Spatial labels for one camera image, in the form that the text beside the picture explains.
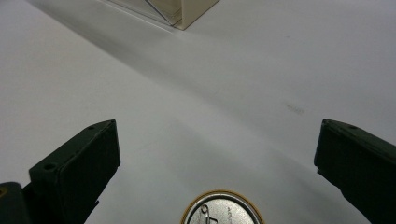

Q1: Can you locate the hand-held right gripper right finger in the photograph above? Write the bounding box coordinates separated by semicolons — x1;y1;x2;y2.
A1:
313;118;396;224

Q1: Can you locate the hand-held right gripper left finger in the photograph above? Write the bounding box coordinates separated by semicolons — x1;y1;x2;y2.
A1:
21;119;121;224

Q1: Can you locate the clear and cream box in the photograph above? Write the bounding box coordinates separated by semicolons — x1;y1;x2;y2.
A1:
98;0;220;31

